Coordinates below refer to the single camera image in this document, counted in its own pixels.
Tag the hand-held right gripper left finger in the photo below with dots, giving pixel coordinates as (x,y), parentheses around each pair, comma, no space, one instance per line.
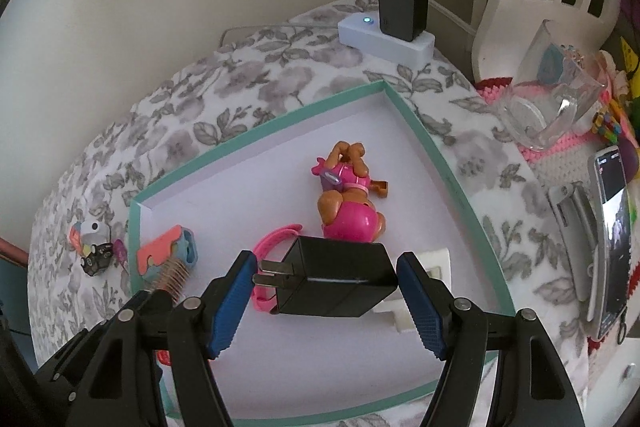
(230,307)

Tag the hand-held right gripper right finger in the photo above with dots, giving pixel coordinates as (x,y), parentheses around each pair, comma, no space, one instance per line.
(425,307)

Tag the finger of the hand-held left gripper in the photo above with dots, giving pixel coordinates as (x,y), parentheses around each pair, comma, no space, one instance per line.
(60,387)
(135,332)

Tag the white cube adapter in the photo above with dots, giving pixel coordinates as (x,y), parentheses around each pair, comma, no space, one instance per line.
(400,319)

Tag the white socket adapter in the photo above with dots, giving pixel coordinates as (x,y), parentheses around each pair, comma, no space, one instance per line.
(440,259)

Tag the pink wristband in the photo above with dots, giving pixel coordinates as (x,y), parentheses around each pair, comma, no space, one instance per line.
(272,239)

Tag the pink toy dog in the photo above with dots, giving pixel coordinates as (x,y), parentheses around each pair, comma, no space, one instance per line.
(350,217)

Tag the teal rimmed box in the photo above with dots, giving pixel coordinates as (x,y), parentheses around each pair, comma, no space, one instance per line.
(250,167)

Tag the red label white bottle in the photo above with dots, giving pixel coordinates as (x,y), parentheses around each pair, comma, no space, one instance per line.
(164,358)

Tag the small pink plastic piece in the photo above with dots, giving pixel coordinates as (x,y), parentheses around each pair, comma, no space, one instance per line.
(120,253)

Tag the small black toy car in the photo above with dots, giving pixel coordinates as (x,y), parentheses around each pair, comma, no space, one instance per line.
(95,261)

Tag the small white gadget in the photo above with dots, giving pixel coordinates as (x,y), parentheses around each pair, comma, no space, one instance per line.
(95,232)

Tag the pink rolled mat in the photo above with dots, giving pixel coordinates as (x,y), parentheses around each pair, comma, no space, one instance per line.
(12,253)

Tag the pink crochet mat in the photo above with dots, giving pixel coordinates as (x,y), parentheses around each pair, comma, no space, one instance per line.
(560,162)

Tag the smartphone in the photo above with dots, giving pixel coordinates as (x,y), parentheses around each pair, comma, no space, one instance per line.
(612,232)

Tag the white cabinet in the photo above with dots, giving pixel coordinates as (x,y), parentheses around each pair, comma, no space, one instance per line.
(617,387)

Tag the grey floral blanket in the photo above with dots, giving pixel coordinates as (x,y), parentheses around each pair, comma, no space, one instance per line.
(200,97)

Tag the clear glass jug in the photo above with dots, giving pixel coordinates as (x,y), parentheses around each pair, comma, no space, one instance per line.
(565,107)

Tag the colourful bead toy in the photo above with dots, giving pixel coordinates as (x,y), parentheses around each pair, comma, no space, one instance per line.
(610,122)

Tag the white power strip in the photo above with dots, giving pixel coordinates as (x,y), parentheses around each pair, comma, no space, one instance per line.
(365,39)

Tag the black plugged-in charger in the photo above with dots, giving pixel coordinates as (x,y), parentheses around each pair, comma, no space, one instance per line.
(402,9)

